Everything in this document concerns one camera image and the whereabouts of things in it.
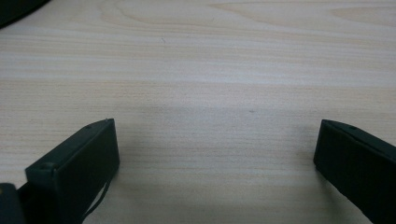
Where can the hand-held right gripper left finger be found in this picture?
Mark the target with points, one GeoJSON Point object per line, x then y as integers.
{"type": "Point", "coordinates": [77, 168]}

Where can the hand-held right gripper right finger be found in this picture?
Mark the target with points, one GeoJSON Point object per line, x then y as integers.
{"type": "Point", "coordinates": [358, 161]}

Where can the dark round object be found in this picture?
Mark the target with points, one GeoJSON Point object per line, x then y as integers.
{"type": "Point", "coordinates": [15, 7]}

